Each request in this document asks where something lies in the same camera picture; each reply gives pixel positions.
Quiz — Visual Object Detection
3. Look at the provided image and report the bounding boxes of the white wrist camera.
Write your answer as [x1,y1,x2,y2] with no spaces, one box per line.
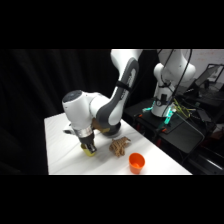
[62,124,76,135]

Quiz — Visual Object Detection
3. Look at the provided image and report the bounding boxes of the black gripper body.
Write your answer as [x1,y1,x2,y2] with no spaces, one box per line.
[79,133,97,148]

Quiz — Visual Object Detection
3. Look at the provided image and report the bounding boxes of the striped tiger plush toy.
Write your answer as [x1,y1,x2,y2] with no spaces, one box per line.
[108,135,132,159]

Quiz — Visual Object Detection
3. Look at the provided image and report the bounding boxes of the dark laptop screen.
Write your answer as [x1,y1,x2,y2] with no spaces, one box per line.
[194,63,224,90]

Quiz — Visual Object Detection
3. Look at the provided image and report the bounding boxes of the green status light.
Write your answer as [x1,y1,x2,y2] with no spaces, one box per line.
[164,112,174,127]

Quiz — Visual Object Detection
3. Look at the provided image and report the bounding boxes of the black robot stand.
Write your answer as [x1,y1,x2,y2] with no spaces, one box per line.
[122,98,216,158]

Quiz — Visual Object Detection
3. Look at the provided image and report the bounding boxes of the tan connector on wrist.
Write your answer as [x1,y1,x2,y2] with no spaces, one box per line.
[91,117,105,133]

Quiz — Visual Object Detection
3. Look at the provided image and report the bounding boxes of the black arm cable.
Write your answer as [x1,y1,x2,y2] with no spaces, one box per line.
[156,49,194,101]

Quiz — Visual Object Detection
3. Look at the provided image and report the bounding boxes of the orange plastic cup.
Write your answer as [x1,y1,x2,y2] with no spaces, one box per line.
[128,152,146,175]

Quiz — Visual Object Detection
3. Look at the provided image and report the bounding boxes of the yellow-green cable bundle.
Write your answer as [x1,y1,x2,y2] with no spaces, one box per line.
[171,97,194,120]

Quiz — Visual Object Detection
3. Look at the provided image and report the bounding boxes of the yellow plastic cup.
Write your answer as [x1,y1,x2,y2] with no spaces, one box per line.
[80,143,98,157]

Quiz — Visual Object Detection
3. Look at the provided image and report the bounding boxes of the white whiteboard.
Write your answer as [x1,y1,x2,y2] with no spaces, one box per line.
[193,49,224,84]

